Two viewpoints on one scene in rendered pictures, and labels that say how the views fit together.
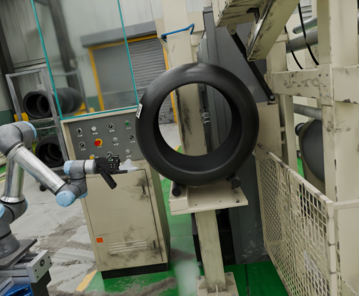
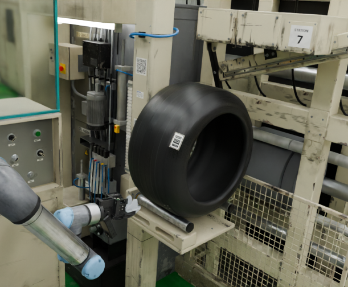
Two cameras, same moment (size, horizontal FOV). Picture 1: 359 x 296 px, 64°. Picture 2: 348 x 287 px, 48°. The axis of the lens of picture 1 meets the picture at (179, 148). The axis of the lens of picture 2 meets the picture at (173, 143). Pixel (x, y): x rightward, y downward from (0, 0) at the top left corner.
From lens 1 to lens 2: 130 cm
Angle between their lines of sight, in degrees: 47
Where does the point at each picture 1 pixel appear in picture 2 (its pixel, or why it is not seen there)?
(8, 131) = (20, 179)
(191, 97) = not seen: hidden behind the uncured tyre
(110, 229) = not seen: outside the picture
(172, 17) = (161, 16)
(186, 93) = not seen: hidden behind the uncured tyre
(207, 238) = (147, 269)
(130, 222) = (24, 277)
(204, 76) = (234, 106)
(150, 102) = (191, 132)
